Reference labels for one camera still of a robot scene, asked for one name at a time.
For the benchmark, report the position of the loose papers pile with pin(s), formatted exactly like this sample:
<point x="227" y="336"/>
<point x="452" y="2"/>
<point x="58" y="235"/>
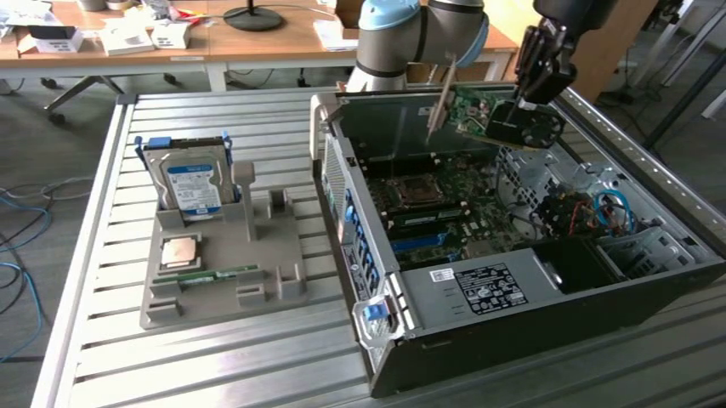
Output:
<point x="29" y="17"/>

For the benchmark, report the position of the grey cup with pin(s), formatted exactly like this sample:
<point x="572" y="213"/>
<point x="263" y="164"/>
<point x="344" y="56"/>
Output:
<point x="93" y="4"/>

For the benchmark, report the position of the tape roll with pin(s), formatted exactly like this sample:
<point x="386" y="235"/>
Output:
<point x="119" y="4"/>

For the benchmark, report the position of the white paper stack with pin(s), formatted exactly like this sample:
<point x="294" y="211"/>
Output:
<point x="336" y="36"/>

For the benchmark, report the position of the blue expansion slot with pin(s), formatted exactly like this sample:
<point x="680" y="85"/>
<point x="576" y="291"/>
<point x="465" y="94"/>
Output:
<point x="417" y="243"/>

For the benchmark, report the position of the grey parts rack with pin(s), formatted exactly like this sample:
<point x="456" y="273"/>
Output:
<point x="227" y="255"/>

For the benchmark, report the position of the brown cardboard box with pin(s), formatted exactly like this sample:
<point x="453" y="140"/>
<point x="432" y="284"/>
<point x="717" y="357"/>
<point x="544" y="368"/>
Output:
<point x="348" y="13"/>

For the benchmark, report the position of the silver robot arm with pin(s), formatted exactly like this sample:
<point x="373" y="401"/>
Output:
<point x="397" y="42"/>

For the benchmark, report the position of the small white labelled box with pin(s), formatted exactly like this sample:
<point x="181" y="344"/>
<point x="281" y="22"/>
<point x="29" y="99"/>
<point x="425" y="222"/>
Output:
<point x="170" y="38"/>

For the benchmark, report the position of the grey power supply unit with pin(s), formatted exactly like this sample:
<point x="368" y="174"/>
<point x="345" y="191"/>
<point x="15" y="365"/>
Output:
<point x="437" y="297"/>

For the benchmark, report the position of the loose green RAM stick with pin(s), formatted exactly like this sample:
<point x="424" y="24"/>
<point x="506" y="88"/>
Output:
<point x="205" y="275"/>

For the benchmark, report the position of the silver CPU chip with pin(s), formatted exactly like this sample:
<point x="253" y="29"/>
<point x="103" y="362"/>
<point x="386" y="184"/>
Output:
<point x="179" y="251"/>

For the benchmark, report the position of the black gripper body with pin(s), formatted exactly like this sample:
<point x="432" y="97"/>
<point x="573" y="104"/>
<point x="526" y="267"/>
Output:
<point x="573" y="13"/>

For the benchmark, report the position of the CPU socket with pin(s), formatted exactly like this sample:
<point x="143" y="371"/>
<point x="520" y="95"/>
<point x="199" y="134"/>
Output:
<point x="417" y="189"/>

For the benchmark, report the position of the black open PC case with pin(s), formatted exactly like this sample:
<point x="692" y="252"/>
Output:
<point x="510" y="348"/>

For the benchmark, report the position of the hard disk with blue caddy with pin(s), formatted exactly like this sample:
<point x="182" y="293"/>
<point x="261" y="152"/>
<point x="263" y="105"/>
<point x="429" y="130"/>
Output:
<point x="193" y="187"/>

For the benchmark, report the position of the flat white box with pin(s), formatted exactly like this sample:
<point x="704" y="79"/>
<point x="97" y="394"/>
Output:
<point x="127" y="40"/>

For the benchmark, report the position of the white box with black lid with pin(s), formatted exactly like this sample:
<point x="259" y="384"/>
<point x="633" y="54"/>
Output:
<point x="57" y="44"/>

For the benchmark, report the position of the wooden cabinet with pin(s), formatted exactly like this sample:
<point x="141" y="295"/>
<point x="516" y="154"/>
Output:
<point x="624" y="51"/>

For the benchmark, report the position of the green motherboard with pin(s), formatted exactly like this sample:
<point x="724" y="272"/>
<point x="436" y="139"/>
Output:
<point x="488" y="221"/>

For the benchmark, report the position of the silver disk bay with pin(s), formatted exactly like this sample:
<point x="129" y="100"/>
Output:
<point x="641" y="255"/>

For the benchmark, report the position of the blue case latch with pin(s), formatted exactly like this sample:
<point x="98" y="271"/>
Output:
<point x="374" y="312"/>

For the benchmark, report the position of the green graphics card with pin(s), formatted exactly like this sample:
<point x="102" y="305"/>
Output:
<point x="477" y="110"/>

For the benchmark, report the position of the black round lamp base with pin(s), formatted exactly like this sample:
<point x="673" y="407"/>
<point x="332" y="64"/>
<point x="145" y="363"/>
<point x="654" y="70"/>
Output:
<point x="253" y="21"/>

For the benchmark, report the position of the wooden desk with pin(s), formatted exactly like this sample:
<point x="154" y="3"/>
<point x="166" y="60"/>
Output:
<point x="91" y="57"/>

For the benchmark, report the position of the perforated metal drive cage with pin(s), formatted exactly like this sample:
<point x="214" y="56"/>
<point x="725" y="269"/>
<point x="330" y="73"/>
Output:
<point x="533" y="174"/>

